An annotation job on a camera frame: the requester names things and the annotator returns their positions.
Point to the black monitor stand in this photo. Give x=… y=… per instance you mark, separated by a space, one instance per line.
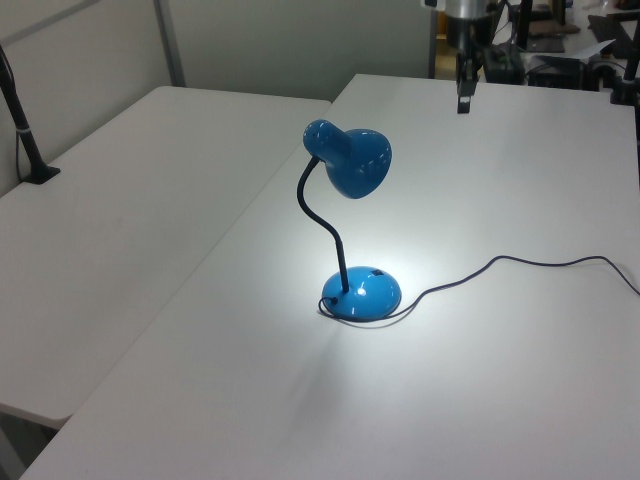
x=525 y=25

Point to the blue gooseneck desk lamp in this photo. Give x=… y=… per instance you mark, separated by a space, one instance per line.
x=357 y=160

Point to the black clamped camera pole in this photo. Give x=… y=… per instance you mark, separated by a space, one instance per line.
x=27 y=145

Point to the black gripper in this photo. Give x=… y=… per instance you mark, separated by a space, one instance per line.
x=459 y=32

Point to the black box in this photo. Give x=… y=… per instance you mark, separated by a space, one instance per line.
x=555 y=72

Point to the black device with green light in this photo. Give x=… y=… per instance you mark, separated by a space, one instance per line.
x=505 y=62

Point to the dark flat slab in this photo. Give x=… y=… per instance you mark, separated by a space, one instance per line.
x=547 y=42

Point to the white paper sheet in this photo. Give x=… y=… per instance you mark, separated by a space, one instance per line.
x=592 y=50

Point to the grey metal partition post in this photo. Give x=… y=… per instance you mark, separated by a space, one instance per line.
x=433 y=45

